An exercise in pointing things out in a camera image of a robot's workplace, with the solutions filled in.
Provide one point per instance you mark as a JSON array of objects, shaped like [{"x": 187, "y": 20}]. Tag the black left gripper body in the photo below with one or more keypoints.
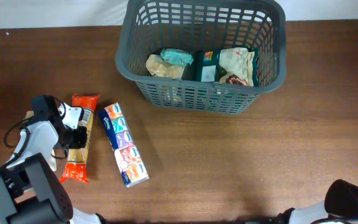
[{"x": 78, "y": 137}]

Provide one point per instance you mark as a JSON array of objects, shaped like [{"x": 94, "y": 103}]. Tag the Kleenex tissue multipack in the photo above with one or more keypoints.
[{"x": 128, "y": 158}]

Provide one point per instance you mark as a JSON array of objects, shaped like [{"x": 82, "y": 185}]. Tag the orange spaghetti packet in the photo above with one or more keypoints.
[{"x": 75, "y": 167}]

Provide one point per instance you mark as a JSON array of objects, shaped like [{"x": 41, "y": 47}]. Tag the beige paper pouch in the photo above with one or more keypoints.
[
  {"x": 160, "y": 68},
  {"x": 52, "y": 161}
]

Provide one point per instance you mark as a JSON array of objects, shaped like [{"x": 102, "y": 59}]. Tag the teal torn wrapper piece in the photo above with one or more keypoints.
[{"x": 176, "y": 57}]

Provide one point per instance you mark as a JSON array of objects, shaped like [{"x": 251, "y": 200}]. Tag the grey plastic basket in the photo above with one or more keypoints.
[{"x": 202, "y": 26}]

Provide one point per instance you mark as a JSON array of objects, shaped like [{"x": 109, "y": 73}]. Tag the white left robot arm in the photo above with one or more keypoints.
[{"x": 30, "y": 192}]

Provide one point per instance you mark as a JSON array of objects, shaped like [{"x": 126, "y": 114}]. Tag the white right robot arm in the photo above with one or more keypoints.
[{"x": 339, "y": 206}]

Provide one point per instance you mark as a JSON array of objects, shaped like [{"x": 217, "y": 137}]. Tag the green Nescafe coffee bag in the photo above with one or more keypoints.
[{"x": 237, "y": 66}]

